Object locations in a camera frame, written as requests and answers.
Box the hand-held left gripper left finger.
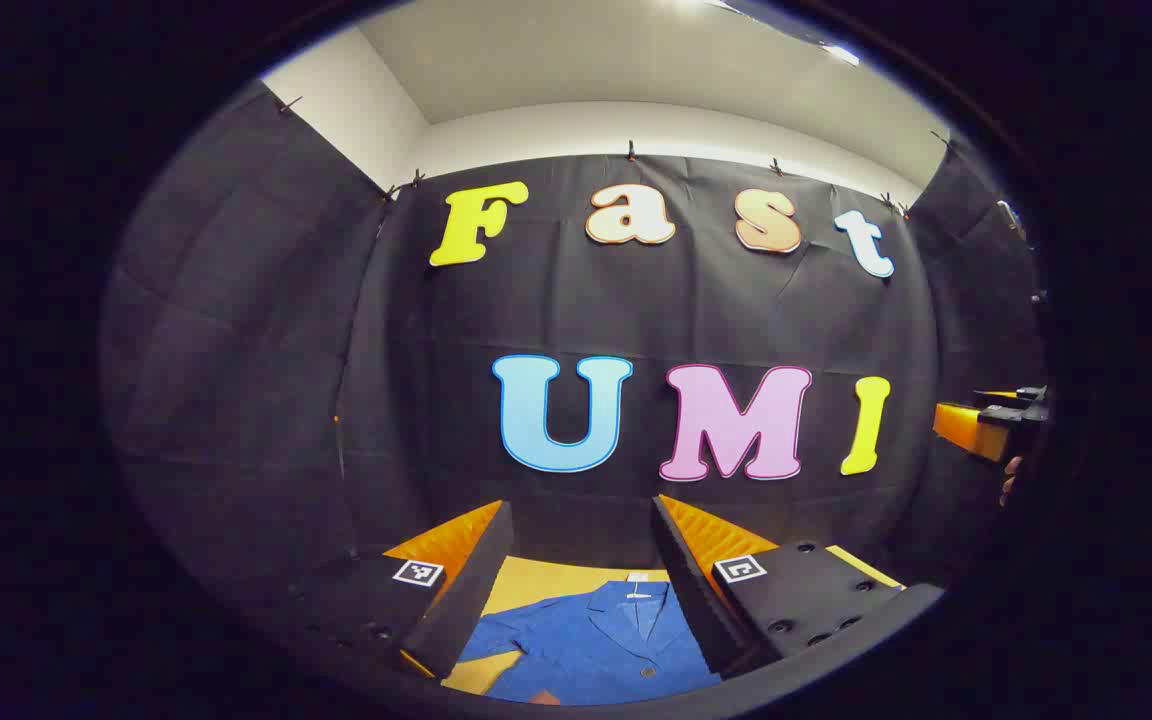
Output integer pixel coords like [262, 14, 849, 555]
[276, 500, 515, 681]

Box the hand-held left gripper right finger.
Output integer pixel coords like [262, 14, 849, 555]
[650, 494, 945, 679]

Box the blue corduroy jacket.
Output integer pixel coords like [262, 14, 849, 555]
[456, 580, 722, 706]

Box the black backdrop cloth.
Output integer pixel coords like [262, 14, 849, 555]
[101, 85, 1049, 601]

